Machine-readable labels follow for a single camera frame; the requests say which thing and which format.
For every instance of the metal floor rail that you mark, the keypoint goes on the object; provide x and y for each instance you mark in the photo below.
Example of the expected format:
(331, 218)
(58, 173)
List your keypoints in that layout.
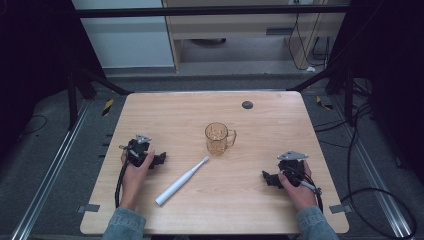
(373, 173)
(50, 170)

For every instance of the grey metal table bracket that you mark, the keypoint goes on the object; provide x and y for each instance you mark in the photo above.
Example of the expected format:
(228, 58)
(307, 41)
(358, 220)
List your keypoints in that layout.
(88, 208)
(340, 208)

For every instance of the black horizontal frame bar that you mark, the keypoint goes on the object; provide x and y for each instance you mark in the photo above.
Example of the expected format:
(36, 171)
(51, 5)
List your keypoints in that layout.
(200, 11)

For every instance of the yellow black striped tape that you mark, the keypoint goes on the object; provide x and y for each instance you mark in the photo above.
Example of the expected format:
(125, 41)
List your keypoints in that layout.
(107, 107)
(323, 104)

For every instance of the white cabinet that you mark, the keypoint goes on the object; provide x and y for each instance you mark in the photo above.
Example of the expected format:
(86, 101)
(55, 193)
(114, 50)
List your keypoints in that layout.
(126, 43)

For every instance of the light wooden desk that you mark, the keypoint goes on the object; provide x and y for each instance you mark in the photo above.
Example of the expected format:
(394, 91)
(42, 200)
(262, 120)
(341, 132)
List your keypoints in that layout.
(233, 28)

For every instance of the grey round table grommet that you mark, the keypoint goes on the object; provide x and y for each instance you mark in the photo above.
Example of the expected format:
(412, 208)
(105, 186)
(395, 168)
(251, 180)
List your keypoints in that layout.
(247, 105)

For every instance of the black metal stand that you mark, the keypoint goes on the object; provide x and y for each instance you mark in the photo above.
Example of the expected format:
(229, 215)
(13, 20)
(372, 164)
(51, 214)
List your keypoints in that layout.
(76, 96)
(336, 83)

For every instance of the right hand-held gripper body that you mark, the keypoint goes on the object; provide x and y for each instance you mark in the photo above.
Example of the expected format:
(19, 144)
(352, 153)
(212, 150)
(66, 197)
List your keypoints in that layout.
(293, 166)

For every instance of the person's left hand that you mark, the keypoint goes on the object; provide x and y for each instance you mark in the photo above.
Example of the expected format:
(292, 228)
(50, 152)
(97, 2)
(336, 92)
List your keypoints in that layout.
(133, 181)

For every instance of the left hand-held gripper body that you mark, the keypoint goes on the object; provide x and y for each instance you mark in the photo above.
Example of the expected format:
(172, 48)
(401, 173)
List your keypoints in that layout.
(137, 150)

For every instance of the person's right hand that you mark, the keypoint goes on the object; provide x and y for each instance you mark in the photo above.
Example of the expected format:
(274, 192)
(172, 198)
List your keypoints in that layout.
(301, 196)

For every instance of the white electric toothbrush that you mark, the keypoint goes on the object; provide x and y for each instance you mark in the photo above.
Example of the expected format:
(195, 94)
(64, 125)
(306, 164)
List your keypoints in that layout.
(178, 183)

